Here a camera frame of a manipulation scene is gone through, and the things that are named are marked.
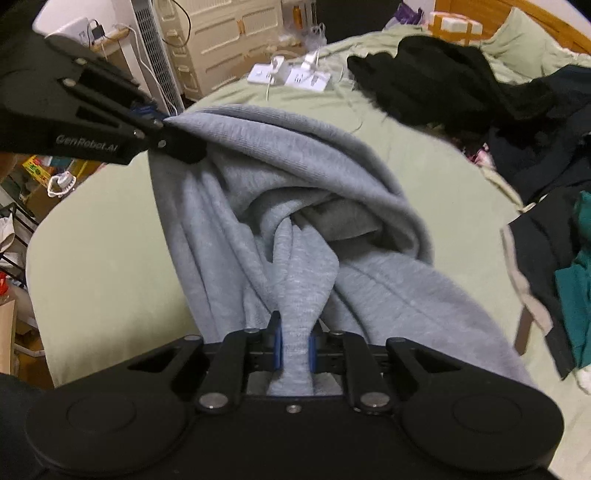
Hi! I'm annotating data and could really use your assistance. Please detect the green bed sheet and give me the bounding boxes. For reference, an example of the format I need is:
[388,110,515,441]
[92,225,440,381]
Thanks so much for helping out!
[25,32,591,480]

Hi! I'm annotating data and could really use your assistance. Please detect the colourful printed box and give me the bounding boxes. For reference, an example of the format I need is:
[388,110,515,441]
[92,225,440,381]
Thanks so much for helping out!
[21,154,56,188]

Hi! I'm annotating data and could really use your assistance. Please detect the dark navy garment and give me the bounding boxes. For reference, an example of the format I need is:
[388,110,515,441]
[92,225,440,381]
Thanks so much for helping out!
[462,65,591,208]

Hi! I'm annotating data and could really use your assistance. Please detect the pink patterned cloth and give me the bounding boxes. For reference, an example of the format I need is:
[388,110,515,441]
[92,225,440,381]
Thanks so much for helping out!
[464,141,495,167]

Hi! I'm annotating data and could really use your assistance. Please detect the white power strip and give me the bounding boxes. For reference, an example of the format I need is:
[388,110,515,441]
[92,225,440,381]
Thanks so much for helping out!
[247,64,289,86]

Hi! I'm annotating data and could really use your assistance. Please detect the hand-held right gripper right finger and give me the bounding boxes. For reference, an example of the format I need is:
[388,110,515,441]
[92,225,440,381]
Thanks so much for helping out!
[308,322,463,414]

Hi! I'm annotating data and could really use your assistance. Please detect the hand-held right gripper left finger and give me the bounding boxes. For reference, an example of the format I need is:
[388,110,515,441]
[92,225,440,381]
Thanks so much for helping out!
[126,311,283,413]

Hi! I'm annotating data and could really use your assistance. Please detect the green pillow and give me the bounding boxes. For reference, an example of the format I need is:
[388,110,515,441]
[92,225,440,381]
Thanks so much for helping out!
[480,7,591,84]

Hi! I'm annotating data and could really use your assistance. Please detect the white appliance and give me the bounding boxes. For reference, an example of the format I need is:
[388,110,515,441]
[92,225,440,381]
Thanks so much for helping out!
[32,0,100,42]

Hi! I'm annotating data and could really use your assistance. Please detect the white box with orange ribbon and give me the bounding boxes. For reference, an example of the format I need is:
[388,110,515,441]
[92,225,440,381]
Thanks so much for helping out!
[427,10,483,47]

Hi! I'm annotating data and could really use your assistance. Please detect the cream drawer cabinet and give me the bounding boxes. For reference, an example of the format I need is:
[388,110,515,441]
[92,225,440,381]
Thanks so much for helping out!
[157,0,308,100]

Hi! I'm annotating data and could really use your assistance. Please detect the grey towel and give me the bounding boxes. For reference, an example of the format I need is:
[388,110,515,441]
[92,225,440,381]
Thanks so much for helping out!
[148,105,539,398]

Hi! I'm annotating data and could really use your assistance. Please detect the clear plastic bag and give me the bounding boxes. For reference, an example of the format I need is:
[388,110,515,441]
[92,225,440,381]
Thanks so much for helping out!
[305,23,328,51]

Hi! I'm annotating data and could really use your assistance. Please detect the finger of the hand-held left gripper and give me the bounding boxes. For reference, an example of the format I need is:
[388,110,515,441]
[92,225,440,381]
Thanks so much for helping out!
[59,74,207,164]
[45,34,165,120]

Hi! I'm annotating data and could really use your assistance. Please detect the wooden headboard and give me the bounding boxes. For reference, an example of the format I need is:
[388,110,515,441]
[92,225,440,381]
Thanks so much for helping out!
[436,0,591,56]

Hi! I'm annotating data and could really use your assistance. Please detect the purple bag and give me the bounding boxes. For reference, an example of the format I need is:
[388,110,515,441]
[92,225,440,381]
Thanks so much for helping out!
[385,0,423,31]

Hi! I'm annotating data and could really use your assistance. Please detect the dark garment with beige trim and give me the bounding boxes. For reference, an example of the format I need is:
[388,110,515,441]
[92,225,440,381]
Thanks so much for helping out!
[501,185,591,379]

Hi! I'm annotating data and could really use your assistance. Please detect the teal garment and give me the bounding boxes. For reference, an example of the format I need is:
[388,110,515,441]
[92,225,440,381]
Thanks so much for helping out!
[554,191,591,370]

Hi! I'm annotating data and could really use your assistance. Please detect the white tower fan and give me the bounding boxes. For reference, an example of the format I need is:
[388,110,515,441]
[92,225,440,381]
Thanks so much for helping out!
[130,0,185,114]

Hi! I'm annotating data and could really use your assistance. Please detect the white power strip USB ports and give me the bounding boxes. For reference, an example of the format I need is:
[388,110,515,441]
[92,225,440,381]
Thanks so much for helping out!
[285,68,334,92]

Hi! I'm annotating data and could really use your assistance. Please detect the black fuzzy garment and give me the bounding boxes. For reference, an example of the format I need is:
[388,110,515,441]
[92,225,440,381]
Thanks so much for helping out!
[346,34,555,134]

